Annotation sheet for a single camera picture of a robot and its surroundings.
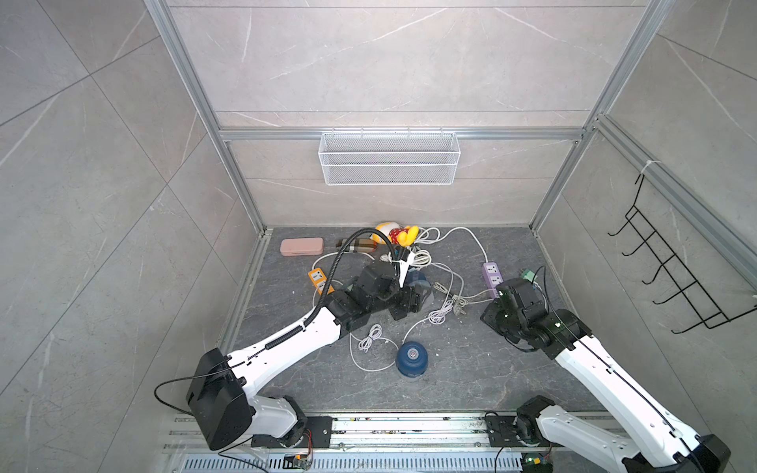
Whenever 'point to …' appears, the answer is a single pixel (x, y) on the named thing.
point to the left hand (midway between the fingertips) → (425, 283)
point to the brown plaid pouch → (357, 245)
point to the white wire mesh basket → (388, 158)
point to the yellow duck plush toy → (406, 236)
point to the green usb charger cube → (529, 275)
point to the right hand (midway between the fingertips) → (487, 313)
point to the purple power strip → (493, 277)
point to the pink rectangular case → (302, 246)
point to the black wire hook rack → (709, 312)
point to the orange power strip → (319, 279)
